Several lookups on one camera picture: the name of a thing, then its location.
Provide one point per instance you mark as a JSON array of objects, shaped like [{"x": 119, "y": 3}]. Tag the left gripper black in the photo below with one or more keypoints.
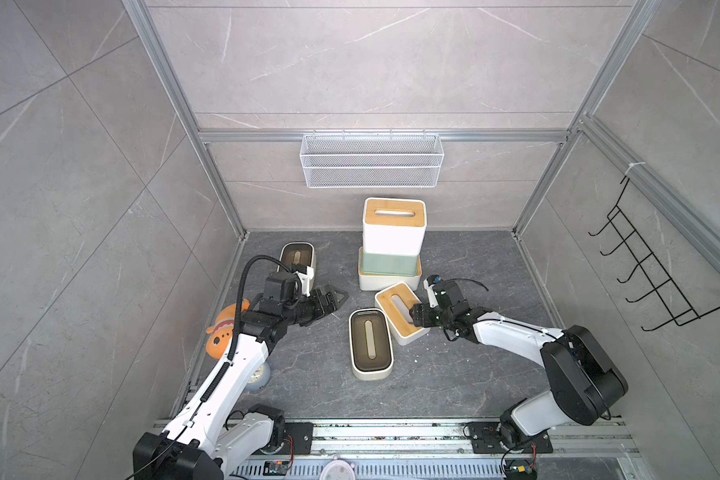
[{"x": 324, "y": 307}]

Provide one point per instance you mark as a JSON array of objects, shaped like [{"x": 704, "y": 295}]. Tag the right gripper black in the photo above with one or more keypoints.
[{"x": 422, "y": 312}]

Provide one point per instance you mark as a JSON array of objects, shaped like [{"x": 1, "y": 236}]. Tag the green square tissue box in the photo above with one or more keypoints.
[{"x": 388, "y": 264}]

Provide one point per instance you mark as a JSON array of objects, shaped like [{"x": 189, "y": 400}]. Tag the bamboo-lid tissue box front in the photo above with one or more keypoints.
[{"x": 393, "y": 226}]

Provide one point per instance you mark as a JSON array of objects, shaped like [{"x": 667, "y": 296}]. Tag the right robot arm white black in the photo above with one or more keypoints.
[{"x": 584, "y": 382}]

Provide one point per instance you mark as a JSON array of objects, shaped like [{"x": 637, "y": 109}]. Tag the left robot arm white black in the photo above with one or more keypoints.
[{"x": 198, "y": 443}]

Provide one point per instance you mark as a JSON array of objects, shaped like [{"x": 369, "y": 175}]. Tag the large white bamboo-lid tissue box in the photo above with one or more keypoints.
[{"x": 375, "y": 282}]

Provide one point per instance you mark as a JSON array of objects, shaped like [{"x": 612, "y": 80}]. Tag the cream box dark lid back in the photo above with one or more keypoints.
[{"x": 299, "y": 257}]

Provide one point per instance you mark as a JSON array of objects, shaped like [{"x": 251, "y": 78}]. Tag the cream box dark lid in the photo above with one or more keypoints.
[
  {"x": 299, "y": 257},
  {"x": 372, "y": 356}
]

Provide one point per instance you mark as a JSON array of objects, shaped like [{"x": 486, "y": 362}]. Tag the cream box dark lid centre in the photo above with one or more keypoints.
[{"x": 372, "y": 356}]

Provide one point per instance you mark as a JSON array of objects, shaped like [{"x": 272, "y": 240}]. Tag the grey round alarm clock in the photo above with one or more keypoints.
[{"x": 259, "y": 379}]

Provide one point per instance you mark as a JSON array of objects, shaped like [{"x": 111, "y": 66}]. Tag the orange toy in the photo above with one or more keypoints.
[{"x": 221, "y": 332}]

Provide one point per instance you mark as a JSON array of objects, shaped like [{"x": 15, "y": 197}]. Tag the white round object bottom edge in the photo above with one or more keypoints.
[{"x": 337, "y": 469}]

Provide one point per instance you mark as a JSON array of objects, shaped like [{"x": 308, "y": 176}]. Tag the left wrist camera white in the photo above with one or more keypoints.
[{"x": 306, "y": 275}]

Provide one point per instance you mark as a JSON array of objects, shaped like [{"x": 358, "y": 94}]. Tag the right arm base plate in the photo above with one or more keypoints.
[{"x": 492, "y": 437}]

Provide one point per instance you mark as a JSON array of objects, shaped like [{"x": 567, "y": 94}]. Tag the aluminium mounting rail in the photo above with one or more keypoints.
[{"x": 443, "y": 438}]

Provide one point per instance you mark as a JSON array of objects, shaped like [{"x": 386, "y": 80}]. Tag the white wire mesh basket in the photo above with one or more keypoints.
[{"x": 373, "y": 160}]

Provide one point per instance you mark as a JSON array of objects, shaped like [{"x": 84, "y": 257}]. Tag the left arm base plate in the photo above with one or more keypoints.
[{"x": 290, "y": 437}]

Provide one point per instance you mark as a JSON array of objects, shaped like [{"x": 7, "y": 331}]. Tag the black wire hook rack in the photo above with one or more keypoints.
[{"x": 676, "y": 304}]

